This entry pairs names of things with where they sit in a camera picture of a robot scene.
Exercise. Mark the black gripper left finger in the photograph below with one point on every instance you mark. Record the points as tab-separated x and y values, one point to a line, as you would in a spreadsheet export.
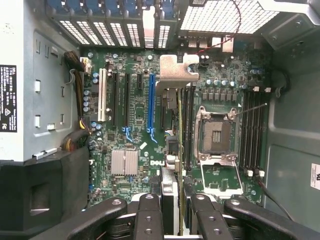
105	215

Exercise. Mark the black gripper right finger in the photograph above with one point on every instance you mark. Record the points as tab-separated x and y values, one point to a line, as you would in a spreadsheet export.
262	220

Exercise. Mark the silver chipset heatsink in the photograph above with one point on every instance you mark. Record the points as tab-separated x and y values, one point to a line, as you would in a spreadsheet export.
124	162

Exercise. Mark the black plastic fan shroud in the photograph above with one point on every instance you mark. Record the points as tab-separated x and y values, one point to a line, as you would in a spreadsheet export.
37	187

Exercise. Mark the green motherboard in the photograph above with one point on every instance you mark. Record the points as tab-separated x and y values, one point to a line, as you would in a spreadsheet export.
130	140

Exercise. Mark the black RAM slot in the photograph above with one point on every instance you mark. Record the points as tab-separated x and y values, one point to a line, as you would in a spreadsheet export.
244	130
194	100
186	125
250	130
190	125
183	112

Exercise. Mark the CPU socket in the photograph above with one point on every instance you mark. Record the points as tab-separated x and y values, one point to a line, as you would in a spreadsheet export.
217	132

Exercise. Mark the silver socket locking lever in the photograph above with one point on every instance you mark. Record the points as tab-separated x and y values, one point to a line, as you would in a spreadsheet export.
252	109

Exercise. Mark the white expansion slot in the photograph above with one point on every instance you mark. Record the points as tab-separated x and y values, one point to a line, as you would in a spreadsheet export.
102	95

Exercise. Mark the blue expansion slot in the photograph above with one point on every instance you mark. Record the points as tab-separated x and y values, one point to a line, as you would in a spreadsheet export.
150	100

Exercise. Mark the open black PC case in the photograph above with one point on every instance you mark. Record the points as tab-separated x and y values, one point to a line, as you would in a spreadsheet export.
295	100

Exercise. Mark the grey power supply unit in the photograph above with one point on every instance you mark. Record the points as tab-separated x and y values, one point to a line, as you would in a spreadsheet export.
50	100

